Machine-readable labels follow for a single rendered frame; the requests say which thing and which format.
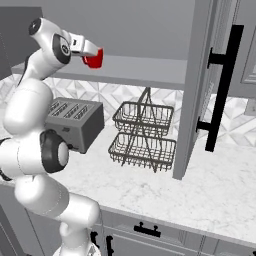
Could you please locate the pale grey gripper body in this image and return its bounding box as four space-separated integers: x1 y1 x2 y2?
80 38 103 58

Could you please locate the black drawer handle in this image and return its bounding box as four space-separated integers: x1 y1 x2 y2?
133 221 162 239

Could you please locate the dark two-tier wire basket stand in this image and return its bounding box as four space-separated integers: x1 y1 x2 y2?
107 86 178 174

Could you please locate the long black cabinet door handle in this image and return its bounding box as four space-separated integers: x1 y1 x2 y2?
195 24 245 153

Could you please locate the grey drawer front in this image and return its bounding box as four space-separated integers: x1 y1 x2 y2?
99 209 206 256

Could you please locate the grey open wall cabinet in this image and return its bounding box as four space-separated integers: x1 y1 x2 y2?
10 0 198 91

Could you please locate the grey four-slot toaster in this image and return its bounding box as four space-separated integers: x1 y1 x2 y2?
44 96 106 155

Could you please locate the red cup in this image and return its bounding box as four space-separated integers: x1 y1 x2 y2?
81 47 105 70

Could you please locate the grey wall socket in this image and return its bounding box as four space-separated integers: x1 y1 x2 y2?
244 97 256 117

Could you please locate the grey base cabinet door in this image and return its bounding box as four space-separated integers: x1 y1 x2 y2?
103 229 201 256
23 209 105 256

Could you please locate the grey closed wall cabinet door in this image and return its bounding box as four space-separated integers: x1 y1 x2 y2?
228 0 256 100

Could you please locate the dark grey open cabinet door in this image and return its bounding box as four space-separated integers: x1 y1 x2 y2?
0 6 45 81

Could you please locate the black base cabinet door handle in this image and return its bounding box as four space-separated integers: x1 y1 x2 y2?
89 229 101 250
105 234 115 256

